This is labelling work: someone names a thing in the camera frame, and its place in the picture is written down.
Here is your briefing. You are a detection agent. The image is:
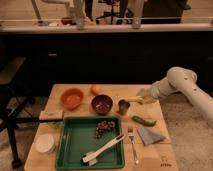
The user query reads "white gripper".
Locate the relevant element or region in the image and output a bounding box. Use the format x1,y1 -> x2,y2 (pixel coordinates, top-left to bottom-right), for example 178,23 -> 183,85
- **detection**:
137,88 -> 155,104

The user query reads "yellow banana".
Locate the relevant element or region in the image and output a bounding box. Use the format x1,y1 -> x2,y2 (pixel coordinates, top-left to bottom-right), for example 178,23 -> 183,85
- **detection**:
124,96 -> 143,104

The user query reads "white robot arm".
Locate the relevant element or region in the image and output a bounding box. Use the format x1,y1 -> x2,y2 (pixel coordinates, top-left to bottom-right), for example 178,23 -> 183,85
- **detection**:
137,67 -> 213,128

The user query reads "dark maroon bowl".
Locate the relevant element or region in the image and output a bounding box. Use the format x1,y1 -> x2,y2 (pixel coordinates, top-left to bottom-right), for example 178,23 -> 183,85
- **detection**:
91,94 -> 113,115

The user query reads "orange red bowl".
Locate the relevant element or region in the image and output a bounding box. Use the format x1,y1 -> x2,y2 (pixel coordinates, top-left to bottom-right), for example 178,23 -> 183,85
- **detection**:
60,88 -> 84,110

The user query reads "green pepper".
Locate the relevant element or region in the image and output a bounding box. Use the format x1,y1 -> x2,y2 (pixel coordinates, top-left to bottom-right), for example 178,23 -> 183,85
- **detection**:
131,116 -> 157,127

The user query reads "silver fork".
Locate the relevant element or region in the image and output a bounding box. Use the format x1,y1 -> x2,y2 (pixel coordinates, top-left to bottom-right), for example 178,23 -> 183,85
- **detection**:
127,126 -> 139,165

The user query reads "grey folded cloth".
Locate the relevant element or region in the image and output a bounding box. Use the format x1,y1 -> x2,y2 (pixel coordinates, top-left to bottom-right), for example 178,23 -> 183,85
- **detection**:
137,127 -> 165,145

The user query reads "bunch of dark grapes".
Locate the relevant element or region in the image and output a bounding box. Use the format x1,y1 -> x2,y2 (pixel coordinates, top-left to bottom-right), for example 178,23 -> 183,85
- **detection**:
95,120 -> 115,139

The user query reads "orange fruit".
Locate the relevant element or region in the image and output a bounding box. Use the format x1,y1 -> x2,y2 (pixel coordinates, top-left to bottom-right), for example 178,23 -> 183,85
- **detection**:
90,85 -> 100,95

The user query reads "green plastic tray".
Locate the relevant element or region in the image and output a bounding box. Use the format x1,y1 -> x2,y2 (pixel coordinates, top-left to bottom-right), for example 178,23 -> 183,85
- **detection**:
55,116 -> 125,171

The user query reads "green item beside tray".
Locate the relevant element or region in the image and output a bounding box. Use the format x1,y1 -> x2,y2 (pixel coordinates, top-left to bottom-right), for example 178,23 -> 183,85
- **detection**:
48,122 -> 63,129

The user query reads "black chair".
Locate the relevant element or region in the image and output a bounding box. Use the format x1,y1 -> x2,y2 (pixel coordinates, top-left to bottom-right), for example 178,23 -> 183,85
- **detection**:
0,57 -> 38,169

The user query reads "knife with light handle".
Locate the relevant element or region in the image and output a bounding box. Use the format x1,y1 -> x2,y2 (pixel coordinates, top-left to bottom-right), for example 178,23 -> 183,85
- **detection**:
39,111 -> 63,122

